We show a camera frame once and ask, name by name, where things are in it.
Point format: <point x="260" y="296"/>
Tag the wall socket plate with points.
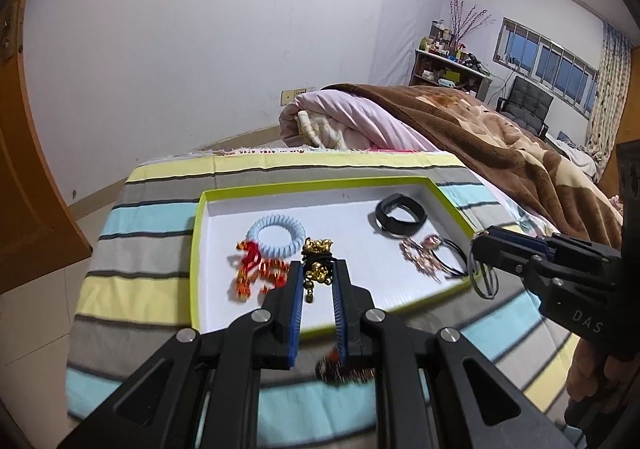
<point x="288" y="96"/>

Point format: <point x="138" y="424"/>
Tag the brown plush blanket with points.
<point x="514" y="160"/>

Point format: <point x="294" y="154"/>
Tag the cluttered shelf unit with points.
<point x="441" y="61"/>

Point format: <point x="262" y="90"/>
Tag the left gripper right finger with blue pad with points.
<point x="355" y="334"/>

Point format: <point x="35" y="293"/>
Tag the red knot ornament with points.
<point x="248" y="265"/>
<point x="274" y="273"/>

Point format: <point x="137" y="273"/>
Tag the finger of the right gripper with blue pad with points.
<point x="505" y="256"/>
<point x="518" y="238"/>

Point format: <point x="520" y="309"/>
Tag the striped bed sheet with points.
<point x="136" y="292"/>

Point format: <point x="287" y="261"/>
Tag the window with bars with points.
<point x="547" y="64"/>

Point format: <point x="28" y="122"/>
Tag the black fitness band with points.
<point x="400" y="215"/>

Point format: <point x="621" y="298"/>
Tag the purple flower branches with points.
<point x="464" y="20"/>

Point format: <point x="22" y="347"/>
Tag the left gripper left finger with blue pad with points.
<point x="279" y="341"/>

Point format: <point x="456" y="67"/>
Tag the green white shallow box tray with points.
<point x="400" y="237"/>

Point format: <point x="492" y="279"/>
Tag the right hand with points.
<point x="593" y="372"/>

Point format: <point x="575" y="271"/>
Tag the pink quilt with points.
<point x="331" y="119"/>

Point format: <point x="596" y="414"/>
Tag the orange wooden door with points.
<point x="38" y="233"/>

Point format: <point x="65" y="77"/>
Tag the patterned curtain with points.
<point x="612" y="89"/>

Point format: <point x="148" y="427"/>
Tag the black chair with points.
<point x="527" y="105"/>

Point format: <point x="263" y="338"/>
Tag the gold charm ornament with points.
<point x="317" y="265"/>

